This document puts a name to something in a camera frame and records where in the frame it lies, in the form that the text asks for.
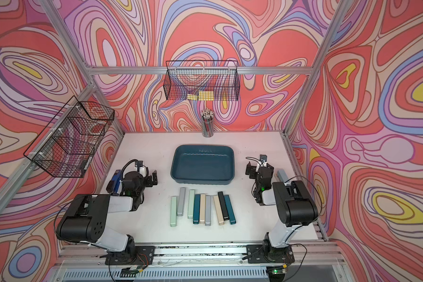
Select pale green bar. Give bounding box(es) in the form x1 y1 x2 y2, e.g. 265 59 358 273
170 196 177 227

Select grey bar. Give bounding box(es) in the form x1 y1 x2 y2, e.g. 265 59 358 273
177 187 186 216
205 195 212 226

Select light green bar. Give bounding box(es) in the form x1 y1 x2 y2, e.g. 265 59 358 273
188 189 195 219

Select teal plastic storage box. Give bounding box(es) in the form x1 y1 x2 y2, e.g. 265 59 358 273
170 145 235 185

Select dark teal bar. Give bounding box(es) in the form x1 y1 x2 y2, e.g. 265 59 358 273
193 194 200 224

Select beige bar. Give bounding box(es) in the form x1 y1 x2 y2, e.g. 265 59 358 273
199 194 206 224

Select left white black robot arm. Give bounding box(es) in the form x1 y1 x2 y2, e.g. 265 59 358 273
55 159 158 269

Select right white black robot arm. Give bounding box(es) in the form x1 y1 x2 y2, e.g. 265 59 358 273
242 155 319 266

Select grey block at right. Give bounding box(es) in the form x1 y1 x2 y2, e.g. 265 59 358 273
276 169 289 183

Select black bar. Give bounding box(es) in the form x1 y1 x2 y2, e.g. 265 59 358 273
217 192 229 221

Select teal bar right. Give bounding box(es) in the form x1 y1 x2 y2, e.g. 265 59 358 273
224 195 236 224

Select tan bar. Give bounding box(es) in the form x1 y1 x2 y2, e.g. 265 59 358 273
213 195 224 226

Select clear cup of pencils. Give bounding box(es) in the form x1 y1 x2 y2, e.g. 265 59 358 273
201 108 214 137

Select yellow sticky notes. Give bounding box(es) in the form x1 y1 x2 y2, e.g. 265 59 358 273
187 90 215 101

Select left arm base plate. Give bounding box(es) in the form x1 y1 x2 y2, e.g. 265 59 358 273
105 246 155 266

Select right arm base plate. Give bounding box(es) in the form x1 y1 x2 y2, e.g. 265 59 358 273
245 244 295 265

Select left black wire basket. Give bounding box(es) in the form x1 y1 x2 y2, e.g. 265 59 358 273
23 96 115 178

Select black wire basket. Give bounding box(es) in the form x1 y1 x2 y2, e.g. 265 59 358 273
23 96 115 178
163 59 240 101

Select aluminium front rail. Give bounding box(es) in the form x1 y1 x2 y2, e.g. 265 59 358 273
48 241 354 282

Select back black wire basket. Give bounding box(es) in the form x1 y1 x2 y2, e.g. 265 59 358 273
163 59 240 101

